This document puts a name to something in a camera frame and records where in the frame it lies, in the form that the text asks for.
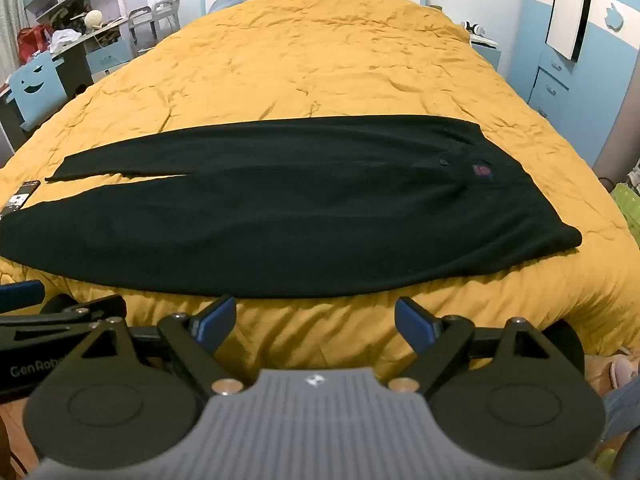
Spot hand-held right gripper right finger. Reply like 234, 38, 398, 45
387, 297, 556, 396

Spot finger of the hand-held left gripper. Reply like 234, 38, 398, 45
0, 281, 45, 312
42, 294, 127, 328

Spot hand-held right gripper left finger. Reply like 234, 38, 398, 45
77, 295, 246, 396

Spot black pants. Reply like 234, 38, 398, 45
0, 114, 583, 298

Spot black smartphone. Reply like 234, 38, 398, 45
0, 179, 42, 221

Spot blue smiley face chair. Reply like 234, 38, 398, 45
8, 51, 69, 132

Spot pink slipper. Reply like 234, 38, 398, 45
606, 351, 640, 392

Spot person's leg in jeans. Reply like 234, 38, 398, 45
601, 377, 640, 443

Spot green bag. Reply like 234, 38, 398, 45
611, 182, 640, 250

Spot cluttered desk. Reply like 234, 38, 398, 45
0, 16, 135, 133

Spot red bag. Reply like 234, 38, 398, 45
16, 24, 55, 65

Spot white cloth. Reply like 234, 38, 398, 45
49, 29, 84, 52

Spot yellow quilted blanket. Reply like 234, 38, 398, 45
0, 0, 640, 381

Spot blue nightstand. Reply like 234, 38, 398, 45
469, 35, 503, 70

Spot grey chair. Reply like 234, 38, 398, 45
152, 0, 182, 43
128, 6, 157, 59

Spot blue wardrobe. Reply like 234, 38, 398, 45
519, 0, 640, 173

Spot white hanging board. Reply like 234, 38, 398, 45
544, 0, 597, 62

